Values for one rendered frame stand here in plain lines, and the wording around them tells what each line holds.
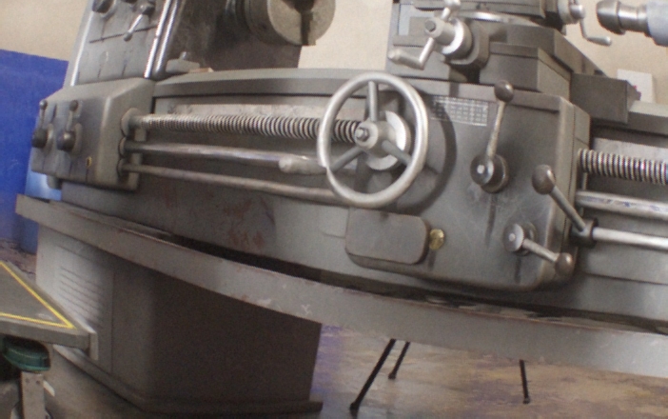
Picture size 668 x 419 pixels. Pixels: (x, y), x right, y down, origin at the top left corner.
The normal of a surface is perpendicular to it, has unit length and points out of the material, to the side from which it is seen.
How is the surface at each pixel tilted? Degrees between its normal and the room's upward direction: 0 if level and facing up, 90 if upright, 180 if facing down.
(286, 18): 90
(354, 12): 90
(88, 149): 90
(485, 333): 90
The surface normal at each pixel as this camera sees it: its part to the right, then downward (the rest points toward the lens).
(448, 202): -0.66, -0.11
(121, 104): 0.73, 0.11
